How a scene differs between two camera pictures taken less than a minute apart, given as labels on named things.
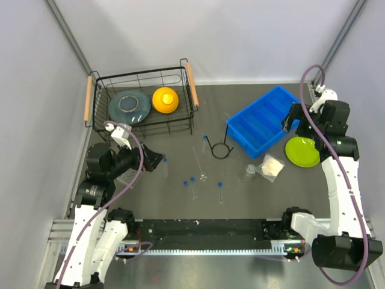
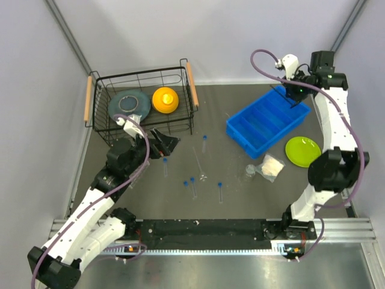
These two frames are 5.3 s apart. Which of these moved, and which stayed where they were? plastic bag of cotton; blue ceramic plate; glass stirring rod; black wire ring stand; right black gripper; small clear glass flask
Moved: right black gripper; black wire ring stand
Stayed: small clear glass flask; plastic bag of cotton; blue ceramic plate; glass stirring rod
